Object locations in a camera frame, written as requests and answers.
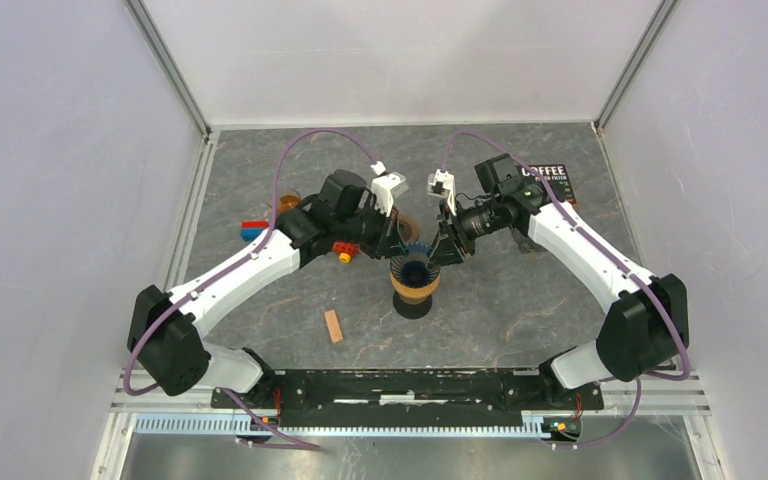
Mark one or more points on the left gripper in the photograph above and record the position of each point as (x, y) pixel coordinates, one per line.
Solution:
(389, 241)

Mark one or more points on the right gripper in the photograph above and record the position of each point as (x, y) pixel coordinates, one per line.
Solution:
(444, 252)

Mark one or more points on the blue ribbed plastic dripper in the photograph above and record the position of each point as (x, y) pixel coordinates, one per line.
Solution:
(414, 270)

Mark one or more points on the light wooden ring holder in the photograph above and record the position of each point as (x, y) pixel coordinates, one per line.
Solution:
(414, 295)

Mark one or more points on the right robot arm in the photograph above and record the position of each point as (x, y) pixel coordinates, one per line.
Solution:
(646, 316)

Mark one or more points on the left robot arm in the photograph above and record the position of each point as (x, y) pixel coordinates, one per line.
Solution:
(168, 328)

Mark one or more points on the clear smoky ribbed dripper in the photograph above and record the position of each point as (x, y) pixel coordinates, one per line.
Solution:
(526, 244)

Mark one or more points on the orange black coffee filter box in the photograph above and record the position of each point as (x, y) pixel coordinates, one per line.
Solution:
(557, 177)

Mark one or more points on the colourful toy brick car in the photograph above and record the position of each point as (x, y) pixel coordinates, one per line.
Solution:
(345, 251)

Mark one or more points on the small wooden block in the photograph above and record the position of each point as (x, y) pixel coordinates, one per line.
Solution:
(333, 326)

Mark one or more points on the orange glass carafe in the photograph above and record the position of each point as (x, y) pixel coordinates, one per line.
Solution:
(287, 201)

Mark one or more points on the blue red toy brick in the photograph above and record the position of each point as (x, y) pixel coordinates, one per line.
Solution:
(251, 230)

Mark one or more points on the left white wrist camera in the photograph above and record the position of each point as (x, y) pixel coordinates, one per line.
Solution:
(386, 187)

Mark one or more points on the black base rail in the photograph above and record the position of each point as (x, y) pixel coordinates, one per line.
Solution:
(413, 398)

